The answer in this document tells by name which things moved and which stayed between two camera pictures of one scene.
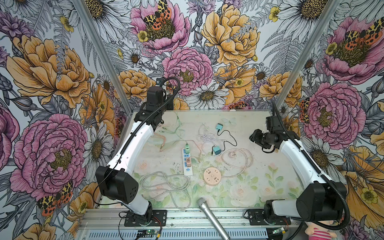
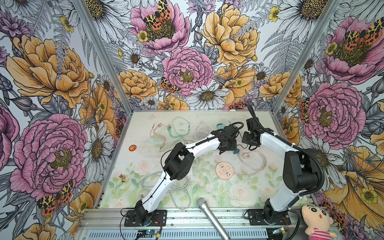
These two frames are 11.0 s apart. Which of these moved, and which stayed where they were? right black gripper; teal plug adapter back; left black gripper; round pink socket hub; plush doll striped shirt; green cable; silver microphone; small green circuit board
Moved: round pink socket hub; left black gripper; right black gripper; green cable
Stayed: teal plug adapter back; small green circuit board; plush doll striped shirt; silver microphone
